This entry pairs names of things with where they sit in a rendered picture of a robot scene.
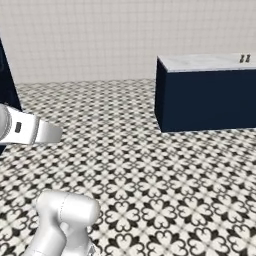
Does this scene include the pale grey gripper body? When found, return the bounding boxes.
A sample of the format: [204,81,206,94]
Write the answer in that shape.
[35,119,63,145]

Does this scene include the dark blue kitchen island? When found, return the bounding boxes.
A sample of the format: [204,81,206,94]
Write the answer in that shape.
[154,52,256,134]

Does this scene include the dark blue cabinet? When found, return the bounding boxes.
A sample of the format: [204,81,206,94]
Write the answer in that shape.
[0,37,24,156]

